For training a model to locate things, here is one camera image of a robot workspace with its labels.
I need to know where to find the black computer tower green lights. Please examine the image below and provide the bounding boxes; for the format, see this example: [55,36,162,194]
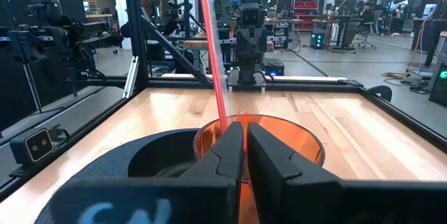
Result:
[428,61,447,108]

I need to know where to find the black computer tower blue lights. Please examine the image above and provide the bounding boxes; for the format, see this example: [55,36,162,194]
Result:
[309,30,325,50]

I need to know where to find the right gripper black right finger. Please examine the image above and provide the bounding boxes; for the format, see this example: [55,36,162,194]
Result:
[247,122,447,224]

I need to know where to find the office chair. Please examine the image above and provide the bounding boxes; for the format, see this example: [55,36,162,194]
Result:
[356,9,383,50]

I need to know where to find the silver frame bracket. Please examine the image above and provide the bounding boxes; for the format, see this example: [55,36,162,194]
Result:
[122,55,140,99]

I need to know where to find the black aluminium table frame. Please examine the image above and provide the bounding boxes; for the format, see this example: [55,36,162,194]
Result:
[0,0,447,200]

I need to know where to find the person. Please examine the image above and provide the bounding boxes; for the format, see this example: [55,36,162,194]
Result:
[345,0,376,47]

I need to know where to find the red storage shelving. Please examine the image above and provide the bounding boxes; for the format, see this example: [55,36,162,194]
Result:
[292,0,319,31]

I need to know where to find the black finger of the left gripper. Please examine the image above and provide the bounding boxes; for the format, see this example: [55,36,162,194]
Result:
[251,30,261,53]
[242,30,252,53]

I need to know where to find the wooden workbench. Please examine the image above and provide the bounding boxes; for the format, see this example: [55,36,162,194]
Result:
[183,38,275,52]

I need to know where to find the orange translucent plastic cup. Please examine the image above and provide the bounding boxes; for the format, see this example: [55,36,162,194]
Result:
[193,113,325,224]

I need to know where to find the small black stereo camera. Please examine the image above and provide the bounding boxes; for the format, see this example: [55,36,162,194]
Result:
[9,128,57,165]

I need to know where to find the dark round woven placemat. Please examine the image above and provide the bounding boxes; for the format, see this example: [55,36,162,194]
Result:
[33,136,200,224]

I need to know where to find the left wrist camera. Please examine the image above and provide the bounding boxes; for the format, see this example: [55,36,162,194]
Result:
[240,2,263,27]

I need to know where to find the red drinking straw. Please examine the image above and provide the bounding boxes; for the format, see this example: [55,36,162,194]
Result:
[199,0,232,134]

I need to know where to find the small black computer tower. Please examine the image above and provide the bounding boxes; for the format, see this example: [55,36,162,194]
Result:
[262,58,286,77]

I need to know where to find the black frame clamp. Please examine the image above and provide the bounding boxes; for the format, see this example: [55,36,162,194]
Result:
[366,84,393,103]

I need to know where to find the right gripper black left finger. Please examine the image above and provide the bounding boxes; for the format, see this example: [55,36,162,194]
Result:
[48,121,244,224]

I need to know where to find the floor cable tangle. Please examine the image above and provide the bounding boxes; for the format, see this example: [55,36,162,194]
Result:
[382,69,434,94]

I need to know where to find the black standing desk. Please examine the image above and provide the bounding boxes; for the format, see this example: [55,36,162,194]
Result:
[312,14,361,54]

